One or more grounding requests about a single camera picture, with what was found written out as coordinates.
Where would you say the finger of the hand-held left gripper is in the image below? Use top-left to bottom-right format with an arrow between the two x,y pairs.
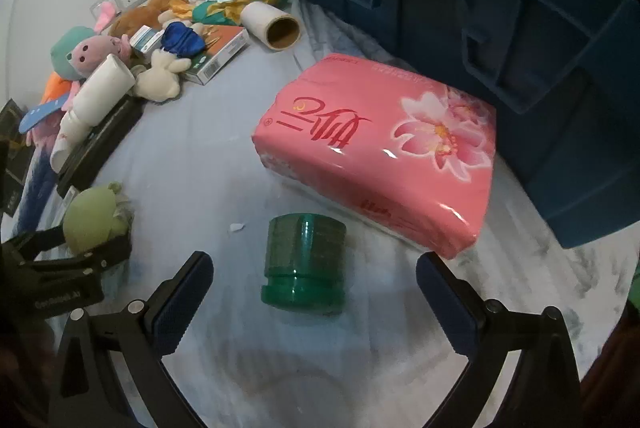
10,227 -> 68,261
20,233 -> 133,281

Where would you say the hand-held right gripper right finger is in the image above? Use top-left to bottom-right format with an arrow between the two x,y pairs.
416,253 -> 583,428

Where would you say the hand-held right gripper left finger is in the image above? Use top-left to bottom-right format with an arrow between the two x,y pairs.
55,250 -> 216,428

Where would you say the green plush toy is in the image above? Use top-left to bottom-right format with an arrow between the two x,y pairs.
62,182 -> 135,254

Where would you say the green plastic jar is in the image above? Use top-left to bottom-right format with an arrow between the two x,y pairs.
260,214 -> 348,315

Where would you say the pink tissue pack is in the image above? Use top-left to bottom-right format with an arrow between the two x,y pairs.
251,53 -> 498,259

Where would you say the dark blue fuzzy cloth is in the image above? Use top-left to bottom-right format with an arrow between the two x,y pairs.
17,153 -> 63,231

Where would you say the black flat case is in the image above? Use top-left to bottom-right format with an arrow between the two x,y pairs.
56,100 -> 146,199

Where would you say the orange plush toy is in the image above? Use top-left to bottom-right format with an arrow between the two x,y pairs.
40,73 -> 83,104

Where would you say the teal plush toy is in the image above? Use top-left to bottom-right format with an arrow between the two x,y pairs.
50,26 -> 96,81

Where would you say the white plush toy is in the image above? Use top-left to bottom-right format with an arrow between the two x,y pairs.
132,22 -> 206,104

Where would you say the pink pig plush toy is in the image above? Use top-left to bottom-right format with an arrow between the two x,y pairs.
70,34 -> 132,76

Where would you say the small white teal box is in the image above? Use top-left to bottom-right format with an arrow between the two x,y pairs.
129,25 -> 166,55

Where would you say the small pink plush toy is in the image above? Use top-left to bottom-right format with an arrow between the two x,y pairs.
92,0 -> 120,33

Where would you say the green white carton box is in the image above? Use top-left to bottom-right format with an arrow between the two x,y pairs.
182,25 -> 251,86

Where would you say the brown plush toy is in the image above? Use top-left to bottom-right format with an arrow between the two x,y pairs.
107,0 -> 191,39

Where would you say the white paper roll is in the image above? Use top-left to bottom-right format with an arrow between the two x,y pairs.
241,2 -> 302,51

